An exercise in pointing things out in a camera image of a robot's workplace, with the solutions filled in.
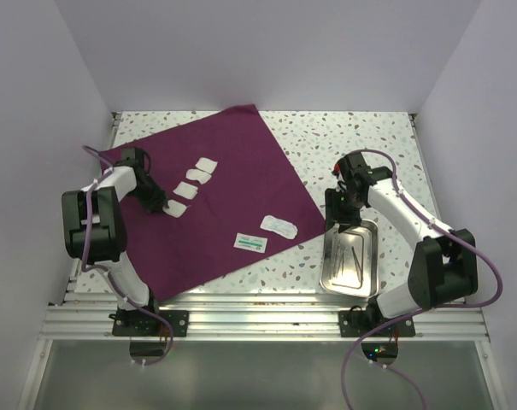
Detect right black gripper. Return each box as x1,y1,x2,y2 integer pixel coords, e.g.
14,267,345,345
324,187,365,234

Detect white gauze pad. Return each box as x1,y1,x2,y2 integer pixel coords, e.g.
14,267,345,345
162,199,188,219
195,157,218,174
173,181,198,200
185,168,212,185

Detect clear plastic syringe packet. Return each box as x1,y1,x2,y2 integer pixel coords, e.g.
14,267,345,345
260,215,298,240

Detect steel tweezers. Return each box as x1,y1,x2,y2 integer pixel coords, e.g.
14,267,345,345
351,247,362,281

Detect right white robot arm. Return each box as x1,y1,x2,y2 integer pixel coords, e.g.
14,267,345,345
325,150,479,336

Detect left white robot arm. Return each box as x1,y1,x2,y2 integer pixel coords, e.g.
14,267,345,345
62,145,168,336

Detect steel instrument tray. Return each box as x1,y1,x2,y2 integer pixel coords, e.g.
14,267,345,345
320,220,379,299

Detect purple cloth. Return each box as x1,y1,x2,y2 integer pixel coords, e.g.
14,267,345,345
110,105,324,299

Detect green white suture packet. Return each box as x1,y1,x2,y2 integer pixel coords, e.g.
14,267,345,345
233,233,267,254

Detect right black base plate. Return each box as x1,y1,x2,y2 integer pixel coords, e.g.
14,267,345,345
338,306,416,337

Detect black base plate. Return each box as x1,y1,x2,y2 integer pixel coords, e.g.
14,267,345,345
338,306,416,337
109,302,190,337

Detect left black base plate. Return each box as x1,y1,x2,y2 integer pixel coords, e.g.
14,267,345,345
109,302,190,337

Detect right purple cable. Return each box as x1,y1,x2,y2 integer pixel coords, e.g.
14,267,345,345
341,149,503,410

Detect aluminium frame rail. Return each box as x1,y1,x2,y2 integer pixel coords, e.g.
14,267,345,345
39,293,489,342

